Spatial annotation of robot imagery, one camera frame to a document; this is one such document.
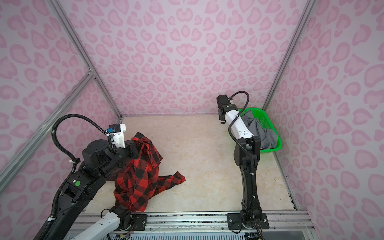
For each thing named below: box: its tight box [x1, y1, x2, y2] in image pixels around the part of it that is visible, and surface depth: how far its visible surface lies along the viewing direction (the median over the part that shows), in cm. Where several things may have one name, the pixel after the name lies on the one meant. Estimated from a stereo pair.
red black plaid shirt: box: [114, 132, 186, 213], surface depth 71 cm
